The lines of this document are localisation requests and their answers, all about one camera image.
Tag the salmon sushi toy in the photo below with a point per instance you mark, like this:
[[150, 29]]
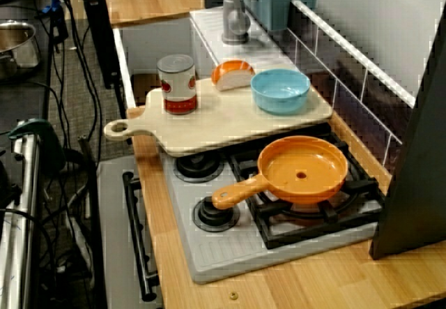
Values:
[[231, 77]]

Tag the tomato soup can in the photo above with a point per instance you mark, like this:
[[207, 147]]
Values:
[[177, 86]]

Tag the orange toy frying pan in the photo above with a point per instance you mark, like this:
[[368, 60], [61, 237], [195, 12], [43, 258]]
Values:
[[313, 173]]

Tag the black stove knob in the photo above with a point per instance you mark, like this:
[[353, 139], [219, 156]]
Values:
[[214, 218], [197, 167]]

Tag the light blue bowl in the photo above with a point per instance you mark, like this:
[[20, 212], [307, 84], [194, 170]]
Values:
[[278, 92]]

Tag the grey stove top panel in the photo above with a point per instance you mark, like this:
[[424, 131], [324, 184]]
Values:
[[223, 253]]

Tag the grey toy faucet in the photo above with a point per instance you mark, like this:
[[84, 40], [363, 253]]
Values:
[[235, 23]]

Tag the white sink unit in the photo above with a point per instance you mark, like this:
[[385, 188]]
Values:
[[157, 40]]

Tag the white oven door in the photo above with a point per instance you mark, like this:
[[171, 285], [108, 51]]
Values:
[[111, 218]]

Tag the dark tile backsplash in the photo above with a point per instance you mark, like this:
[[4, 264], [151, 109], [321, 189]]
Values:
[[348, 79]]

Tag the black stove burner grate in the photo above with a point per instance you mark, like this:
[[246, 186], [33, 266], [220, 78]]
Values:
[[360, 186]]

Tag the teal box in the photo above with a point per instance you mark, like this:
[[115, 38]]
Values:
[[278, 2]]

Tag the brass countertop screw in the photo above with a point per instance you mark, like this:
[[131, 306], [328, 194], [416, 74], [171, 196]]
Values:
[[232, 295]]

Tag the green clamp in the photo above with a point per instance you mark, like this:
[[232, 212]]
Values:
[[38, 127]]

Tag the metal pot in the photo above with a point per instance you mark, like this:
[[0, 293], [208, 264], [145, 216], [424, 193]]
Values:
[[21, 51]]

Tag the aluminium extrusion frame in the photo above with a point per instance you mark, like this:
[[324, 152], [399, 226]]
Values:
[[21, 218]]

